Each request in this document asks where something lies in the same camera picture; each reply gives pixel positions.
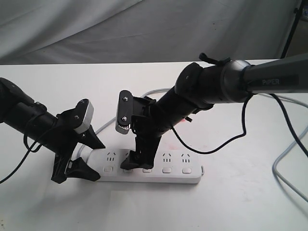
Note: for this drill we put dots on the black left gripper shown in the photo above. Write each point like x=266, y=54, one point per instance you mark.
x=65, y=140

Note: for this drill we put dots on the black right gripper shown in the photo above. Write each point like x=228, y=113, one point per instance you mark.
x=150, y=120

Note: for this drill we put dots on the white five-outlet power strip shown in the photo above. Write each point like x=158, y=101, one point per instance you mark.
x=171, y=166

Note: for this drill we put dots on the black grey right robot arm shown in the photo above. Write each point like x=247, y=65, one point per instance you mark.
x=199, y=89

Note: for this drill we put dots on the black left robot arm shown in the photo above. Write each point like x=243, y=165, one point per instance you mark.
x=31, y=118

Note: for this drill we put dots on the grey backdrop cloth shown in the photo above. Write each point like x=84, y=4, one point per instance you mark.
x=142, y=31

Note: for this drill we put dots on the black tripod stand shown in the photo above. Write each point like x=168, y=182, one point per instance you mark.
x=298, y=13

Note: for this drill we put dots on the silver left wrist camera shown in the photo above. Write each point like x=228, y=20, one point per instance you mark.
x=82, y=116

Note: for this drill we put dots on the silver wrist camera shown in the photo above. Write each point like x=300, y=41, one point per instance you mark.
x=82, y=116
x=124, y=112

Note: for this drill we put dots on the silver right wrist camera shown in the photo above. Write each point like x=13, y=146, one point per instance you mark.
x=124, y=112

